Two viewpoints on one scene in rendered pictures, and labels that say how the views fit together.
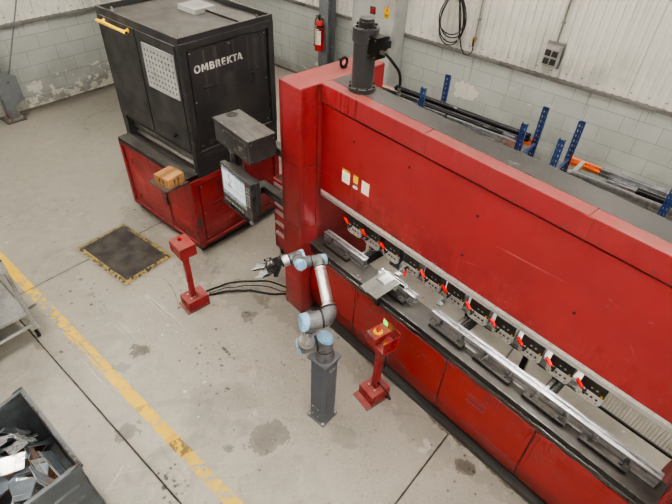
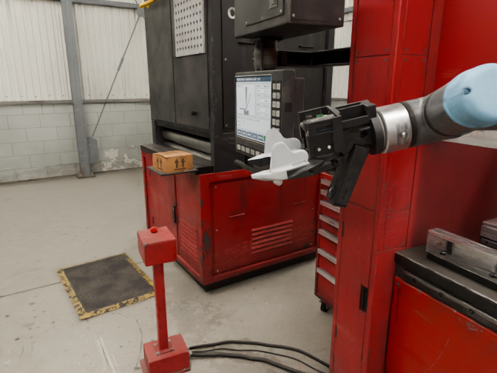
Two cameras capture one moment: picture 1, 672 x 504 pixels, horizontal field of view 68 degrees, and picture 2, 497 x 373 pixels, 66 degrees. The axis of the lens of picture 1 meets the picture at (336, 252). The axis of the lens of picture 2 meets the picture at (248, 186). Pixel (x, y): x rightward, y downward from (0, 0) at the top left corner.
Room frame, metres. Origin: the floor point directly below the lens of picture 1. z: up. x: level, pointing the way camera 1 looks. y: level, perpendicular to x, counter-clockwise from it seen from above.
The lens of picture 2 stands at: (1.81, 0.35, 1.55)
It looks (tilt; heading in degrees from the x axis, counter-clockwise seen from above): 15 degrees down; 19
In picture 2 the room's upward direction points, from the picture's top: straight up
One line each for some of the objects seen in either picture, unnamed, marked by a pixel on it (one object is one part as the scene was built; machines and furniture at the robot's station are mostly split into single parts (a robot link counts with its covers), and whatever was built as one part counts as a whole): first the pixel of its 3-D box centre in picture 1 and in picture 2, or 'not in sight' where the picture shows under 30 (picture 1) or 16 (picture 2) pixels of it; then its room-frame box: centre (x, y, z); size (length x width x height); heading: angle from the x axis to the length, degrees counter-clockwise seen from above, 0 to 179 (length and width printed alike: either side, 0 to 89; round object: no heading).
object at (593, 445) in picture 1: (603, 452); not in sight; (1.54, -1.67, 0.89); 0.30 x 0.05 x 0.03; 44
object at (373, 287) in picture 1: (380, 284); not in sight; (2.78, -0.36, 1.00); 0.26 x 0.18 x 0.01; 134
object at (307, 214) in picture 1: (329, 197); (432, 173); (3.70, 0.09, 1.15); 0.85 x 0.25 x 2.30; 134
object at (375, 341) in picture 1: (382, 337); not in sight; (2.46, -0.39, 0.75); 0.20 x 0.16 x 0.18; 38
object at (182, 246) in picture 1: (188, 273); (160, 300); (3.39, 1.38, 0.41); 0.25 x 0.20 x 0.83; 134
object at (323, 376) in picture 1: (323, 386); not in sight; (2.24, 0.04, 0.39); 0.18 x 0.18 x 0.77; 51
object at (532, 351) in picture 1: (533, 346); not in sight; (2.03, -1.28, 1.26); 0.15 x 0.09 x 0.17; 44
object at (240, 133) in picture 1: (247, 172); (281, 89); (3.45, 0.75, 1.53); 0.51 x 0.25 x 0.85; 43
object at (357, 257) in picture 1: (345, 248); (490, 263); (3.28, -0.08, 0.92); 0.50 x 0.06 x 0.10; 44
